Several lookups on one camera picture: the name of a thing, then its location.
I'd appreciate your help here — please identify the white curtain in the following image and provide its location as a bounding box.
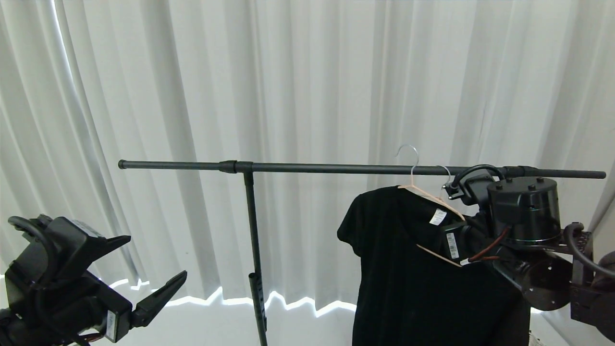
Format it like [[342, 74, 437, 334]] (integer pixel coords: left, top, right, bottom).
[[0, 0, 615, 318]]

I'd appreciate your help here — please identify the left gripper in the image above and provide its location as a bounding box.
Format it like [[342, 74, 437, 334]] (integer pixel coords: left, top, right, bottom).
[[58, 235, 188, 344]]

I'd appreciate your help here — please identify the pink clothes hanger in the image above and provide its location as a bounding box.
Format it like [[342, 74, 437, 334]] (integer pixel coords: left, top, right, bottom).
[[396, 144, 467, 268], [435, 165, 453, 189]]

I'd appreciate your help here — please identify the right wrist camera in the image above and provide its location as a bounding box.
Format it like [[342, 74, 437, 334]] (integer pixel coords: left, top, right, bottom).
[[444, 174, 495, 207]]

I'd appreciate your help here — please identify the black garment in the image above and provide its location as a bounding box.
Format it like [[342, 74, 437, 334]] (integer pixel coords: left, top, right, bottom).
[[337, 186, 531, 346]]

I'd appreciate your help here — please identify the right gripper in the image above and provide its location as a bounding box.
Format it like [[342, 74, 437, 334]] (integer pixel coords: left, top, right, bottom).
[[442, 221, 488, 264]]

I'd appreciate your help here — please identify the black clothes rack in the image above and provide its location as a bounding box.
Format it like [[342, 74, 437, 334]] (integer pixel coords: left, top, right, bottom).
[[118, 160, 607, 346]]

